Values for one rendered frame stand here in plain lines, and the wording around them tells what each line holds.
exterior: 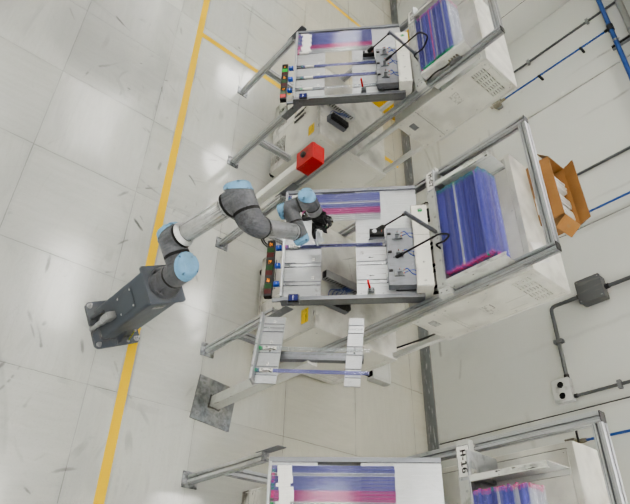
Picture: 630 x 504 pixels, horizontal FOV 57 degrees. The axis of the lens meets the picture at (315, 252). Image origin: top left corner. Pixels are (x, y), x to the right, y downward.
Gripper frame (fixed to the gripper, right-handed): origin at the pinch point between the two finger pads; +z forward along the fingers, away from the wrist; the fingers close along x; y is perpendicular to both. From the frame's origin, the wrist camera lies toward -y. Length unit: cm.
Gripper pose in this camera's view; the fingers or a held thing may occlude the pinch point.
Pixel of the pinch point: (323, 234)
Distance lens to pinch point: 295.9
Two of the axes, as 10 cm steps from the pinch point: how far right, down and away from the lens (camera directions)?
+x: 4.7, -8.1, 3.6
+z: 3.0, 5.3, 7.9
